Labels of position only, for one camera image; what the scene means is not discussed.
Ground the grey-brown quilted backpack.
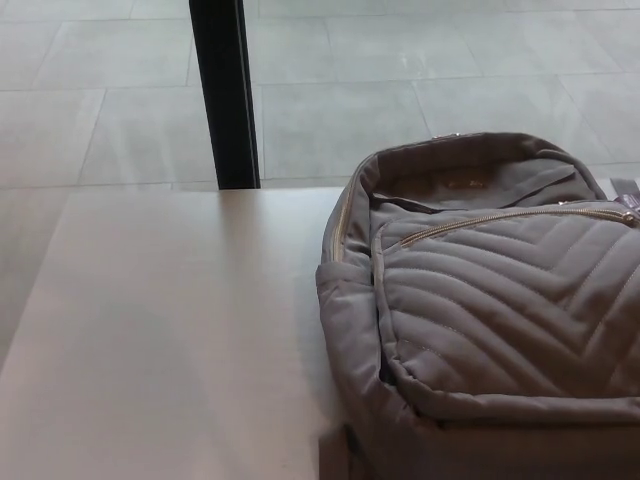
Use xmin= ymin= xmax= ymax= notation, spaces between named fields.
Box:
xmin=315 ymin=144 xmax=640 ymax=480

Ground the pink shiny bag charm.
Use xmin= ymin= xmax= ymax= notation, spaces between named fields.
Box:
xmin=610 ymin=193 xmax=640 ymax=222

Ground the black window frame post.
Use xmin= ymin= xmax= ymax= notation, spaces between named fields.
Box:
xmin=188 ymin=0 xmax=262 ymax=191

